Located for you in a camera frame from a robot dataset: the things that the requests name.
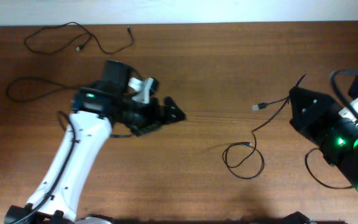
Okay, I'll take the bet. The black usb cable coil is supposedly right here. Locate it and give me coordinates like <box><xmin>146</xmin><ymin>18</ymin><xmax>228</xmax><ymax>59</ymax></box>
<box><xmin>221</xmin><ymin>73</ymin><xmax>307</xmax><ymax>180</ymax></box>

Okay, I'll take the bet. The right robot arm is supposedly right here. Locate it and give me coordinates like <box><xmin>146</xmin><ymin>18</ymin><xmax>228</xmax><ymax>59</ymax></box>
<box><xmin>289</xmin><ymin>70</ymin><xmax>358</xmax><ymax>192</ymax></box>

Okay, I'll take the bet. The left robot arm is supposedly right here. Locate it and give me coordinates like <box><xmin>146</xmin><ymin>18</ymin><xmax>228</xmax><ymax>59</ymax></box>
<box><xmin>4</xmin><ymin>60</ymin><xmax>186</xmax><ymax>223</ymax></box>

